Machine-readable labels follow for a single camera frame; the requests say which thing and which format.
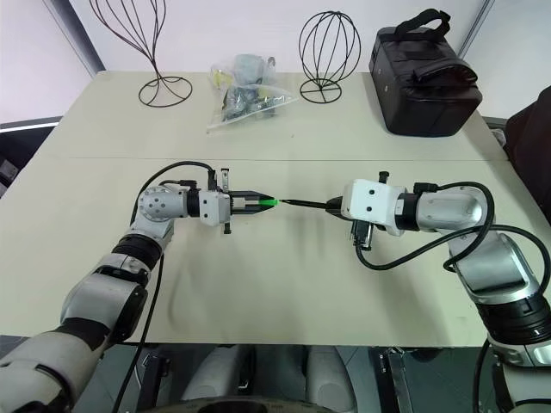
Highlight egg-shaped black wire stand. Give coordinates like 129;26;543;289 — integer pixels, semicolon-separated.
298;11;363;105

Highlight tall black wire stand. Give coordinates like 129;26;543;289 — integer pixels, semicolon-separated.
89;0;194;108

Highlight black marker pen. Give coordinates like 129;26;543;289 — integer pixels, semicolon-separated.
279;198;333;211

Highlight black metal bracket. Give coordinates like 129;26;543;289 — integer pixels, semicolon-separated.
377;346;411;413

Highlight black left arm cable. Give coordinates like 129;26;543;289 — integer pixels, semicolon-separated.
112;160;219;413

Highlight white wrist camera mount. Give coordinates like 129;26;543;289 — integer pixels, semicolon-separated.
341;177;408;228
198;188;232;226

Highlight dark brown chair back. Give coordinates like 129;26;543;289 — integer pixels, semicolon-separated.
503;85;551;174

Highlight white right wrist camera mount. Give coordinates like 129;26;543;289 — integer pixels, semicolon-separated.
341;177;408;228

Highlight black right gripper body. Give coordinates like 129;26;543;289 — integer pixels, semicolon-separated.
337;170;391;251

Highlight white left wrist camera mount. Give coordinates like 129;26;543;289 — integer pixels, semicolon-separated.
198;188;232;226

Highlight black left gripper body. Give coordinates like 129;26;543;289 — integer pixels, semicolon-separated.
209;167;238;236

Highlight clear plastic bag of parts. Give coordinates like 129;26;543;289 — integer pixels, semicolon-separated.
206;52;300;135

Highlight black carrying case with strap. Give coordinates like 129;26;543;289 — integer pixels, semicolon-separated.
368;8;484;139

